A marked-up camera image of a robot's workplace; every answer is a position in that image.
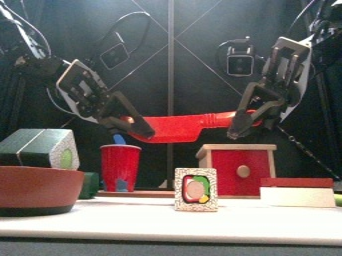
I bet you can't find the red and white nigiri block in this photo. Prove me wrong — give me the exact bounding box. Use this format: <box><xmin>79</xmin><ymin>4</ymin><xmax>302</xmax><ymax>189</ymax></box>
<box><xmin>260</xmin><ymin>177</ymin><xmax>338</xmax><ymax>209</ymax></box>

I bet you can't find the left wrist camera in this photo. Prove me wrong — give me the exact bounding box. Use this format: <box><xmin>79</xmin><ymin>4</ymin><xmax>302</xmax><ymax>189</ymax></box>
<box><xmin>98</xmin><ymin>41</ymin><xmax>134</xmax><ymax>71</ymax></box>

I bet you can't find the red plastic cup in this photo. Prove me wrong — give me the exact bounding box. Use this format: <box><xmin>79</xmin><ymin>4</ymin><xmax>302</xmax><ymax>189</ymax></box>
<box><xmin>99</xmin><ymin>144</ymin><xmax>143</xmax><ymax>194</ymax></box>

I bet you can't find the white cutting board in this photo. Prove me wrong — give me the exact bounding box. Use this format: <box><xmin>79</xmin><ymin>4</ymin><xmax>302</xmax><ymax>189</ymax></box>
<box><xmin>0</xmin><ymin>196</ymin><xmax>342</xmax><ymax>248</ymax></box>

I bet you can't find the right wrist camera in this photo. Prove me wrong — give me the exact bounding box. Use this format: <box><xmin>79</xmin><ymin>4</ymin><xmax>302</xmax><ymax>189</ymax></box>
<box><xmin>225</xmin><ymin>45</ymin><xmax>257</xmax><ymax>78</ymax></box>

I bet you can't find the white speckled sushi roll piece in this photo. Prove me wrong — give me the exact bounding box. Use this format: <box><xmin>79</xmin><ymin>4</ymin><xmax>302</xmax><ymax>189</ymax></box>
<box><xmin>174</xmin><ymin>167</ymin><xmax>219</xmax><ymax>213</ymax></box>

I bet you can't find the thin diagonal brace wire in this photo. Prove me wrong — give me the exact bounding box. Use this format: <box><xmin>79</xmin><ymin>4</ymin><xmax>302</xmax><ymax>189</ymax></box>
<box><xmin>59</xmin><ymin>0</ymin><xmax>225</xmax><ymax>130</ymax></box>
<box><xmin>130</xmin><ymin>0</ymin><xmax>342</xmax><ymax>183</ymax></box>

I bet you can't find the blue toy utensil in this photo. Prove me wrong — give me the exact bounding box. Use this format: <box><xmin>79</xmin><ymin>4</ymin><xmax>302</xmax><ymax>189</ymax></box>
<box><xmin>113</xmin><ymin>133</ymin><xmax>127</xmax><ymax>146</ymax></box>

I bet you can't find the small green toy block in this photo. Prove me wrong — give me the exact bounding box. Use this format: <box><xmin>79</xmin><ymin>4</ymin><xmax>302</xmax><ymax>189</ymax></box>
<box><xmin>78</xmin><ymin>171</ymin><xmax>101</xmax><ymax>201</ymax></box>

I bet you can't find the grey vertical frame pole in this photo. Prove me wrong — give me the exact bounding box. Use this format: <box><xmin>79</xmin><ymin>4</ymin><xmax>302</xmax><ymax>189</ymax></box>
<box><xmin>166</xmin><ymin>0</ymin><xmax>177</xmax><ymax>190</ymax></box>

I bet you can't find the red wooden drawer box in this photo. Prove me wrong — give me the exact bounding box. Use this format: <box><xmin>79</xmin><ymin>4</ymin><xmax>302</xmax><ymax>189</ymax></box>
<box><xmin>195</xmin><ymin>143</ymin><xmax>278</xmax><ymax>198</ymax></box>

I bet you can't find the dark green sushi roll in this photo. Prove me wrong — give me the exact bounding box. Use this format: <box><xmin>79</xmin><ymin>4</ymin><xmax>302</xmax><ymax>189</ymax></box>
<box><xmin>0</xmin><ymin>128</ymin><xmax>82</xmax><ymax>172</ymax></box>

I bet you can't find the black camera cable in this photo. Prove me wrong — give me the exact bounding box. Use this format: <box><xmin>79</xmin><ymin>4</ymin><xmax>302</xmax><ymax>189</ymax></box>
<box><xmin>89</xmin><ymin>11</ymin><xmax>154</xmax><ymax>68</ymax></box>

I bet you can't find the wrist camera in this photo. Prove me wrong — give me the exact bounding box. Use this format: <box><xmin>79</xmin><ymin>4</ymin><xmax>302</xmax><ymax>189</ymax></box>
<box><xmin>225</xmin><ymin>45</ymin><xmax>257</xmax><ymax>78</ymax></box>
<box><xmin>98</xmin><ymin>41</ymin><xmax>134</xmax><ymax>71</ymax></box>

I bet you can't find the red toy knife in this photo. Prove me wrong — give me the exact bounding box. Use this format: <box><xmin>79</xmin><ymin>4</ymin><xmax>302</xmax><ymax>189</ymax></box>
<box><xmin>119</xmin><ymin>109</ymin><xmax>265</xmax><ymax>145</ymax></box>

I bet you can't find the red wooden bowl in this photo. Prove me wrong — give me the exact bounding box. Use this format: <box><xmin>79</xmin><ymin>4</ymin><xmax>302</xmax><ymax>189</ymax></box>
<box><xmin>0</xmin><ymin>165</ymin><xmax>86</xmax><ymax>218</ymax></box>

